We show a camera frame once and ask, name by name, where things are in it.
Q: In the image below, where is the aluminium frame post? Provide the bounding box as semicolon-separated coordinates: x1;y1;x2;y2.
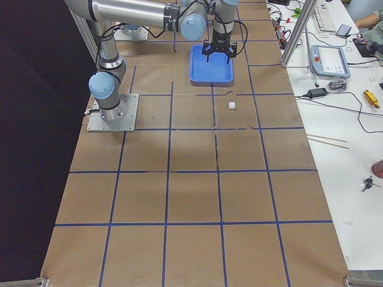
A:
280;0;317;68

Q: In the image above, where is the white keyboard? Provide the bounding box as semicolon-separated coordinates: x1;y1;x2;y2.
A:
314;2;337;33

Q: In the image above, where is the bunch of keys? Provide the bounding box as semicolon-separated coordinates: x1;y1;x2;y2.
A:
361;176;381;192

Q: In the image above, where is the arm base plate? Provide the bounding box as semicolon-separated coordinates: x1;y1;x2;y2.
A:
87;94;139;132
114;25;150;42

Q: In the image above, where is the teach pendant tablet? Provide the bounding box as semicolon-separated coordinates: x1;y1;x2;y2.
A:
309;45;351;78

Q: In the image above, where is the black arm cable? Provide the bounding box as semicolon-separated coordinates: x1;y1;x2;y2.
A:
232;20;249;57

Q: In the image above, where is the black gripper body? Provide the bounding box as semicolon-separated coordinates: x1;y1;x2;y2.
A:
202;38;237;57

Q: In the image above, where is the black power adapter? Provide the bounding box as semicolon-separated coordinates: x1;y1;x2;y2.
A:
306;88;328;99

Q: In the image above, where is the wooden chopsticks pair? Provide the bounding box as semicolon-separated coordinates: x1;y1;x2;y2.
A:
306;134;349;149

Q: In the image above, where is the blue plastic tray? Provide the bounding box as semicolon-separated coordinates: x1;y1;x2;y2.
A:
189;44;234;87

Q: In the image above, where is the brown paper table cover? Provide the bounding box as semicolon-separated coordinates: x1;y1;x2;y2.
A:
41;1;347;286

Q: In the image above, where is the black smartphone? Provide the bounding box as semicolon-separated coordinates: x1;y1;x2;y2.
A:
336;24;351;38

